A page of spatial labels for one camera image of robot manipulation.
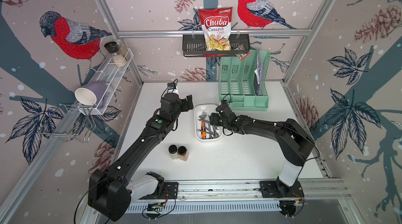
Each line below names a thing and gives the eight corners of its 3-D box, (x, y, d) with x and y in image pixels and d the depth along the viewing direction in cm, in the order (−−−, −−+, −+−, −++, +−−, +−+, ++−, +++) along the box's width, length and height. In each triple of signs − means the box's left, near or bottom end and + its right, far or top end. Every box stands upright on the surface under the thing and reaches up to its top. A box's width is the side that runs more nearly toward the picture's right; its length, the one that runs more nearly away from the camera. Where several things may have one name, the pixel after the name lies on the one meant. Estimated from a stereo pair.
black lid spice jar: (170, 159, 84) (167, 153, 77) (172, 150, 87) (169, 144, 80) (178, 159, 84) (176, 153, 77) (179, 150, 87) (177, 144, 80)
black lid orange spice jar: (180, 160, 84) (177, 154, 77) (180, 152, 87) (178, 145, 80) (188, 160, 84) (186, 154, 77) (188, 152, 87) (187, 145, 80)
